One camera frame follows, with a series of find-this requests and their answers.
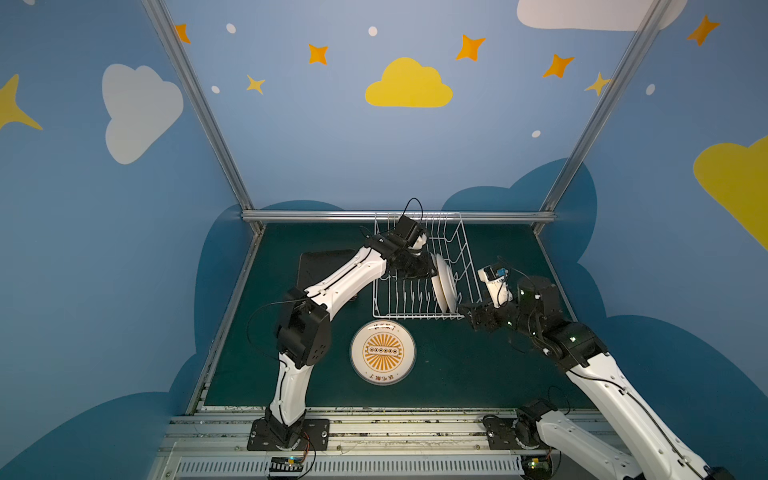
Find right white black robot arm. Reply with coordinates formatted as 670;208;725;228
458;264;733;479

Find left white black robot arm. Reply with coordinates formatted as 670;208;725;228
264;217;437;449

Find right small circuit board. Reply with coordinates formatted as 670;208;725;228
521;457;552;480

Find small circuit board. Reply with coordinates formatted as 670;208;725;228
521;457;552;480
267;456;304;479

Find left small circuit board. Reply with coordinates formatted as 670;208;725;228
267;456;304;479

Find white wire dish rack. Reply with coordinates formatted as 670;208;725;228
373;220;483;320

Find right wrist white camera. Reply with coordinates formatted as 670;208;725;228
477;263;514;308

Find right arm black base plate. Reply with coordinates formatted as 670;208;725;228
481;414;544;450

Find aluminium mounting rail base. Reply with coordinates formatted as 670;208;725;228
146;407;631;480

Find aluminium frame back bar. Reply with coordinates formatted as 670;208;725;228
241;210;556;224

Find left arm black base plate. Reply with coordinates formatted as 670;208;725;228
246;418;330;452

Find aluminium frame right post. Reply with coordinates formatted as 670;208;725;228
539;0;672;217

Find aluminium frame post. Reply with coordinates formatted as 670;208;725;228
539;0;672;217
142;0;253;210

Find aluminium frame left post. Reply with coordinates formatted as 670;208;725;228
142;0;253;210

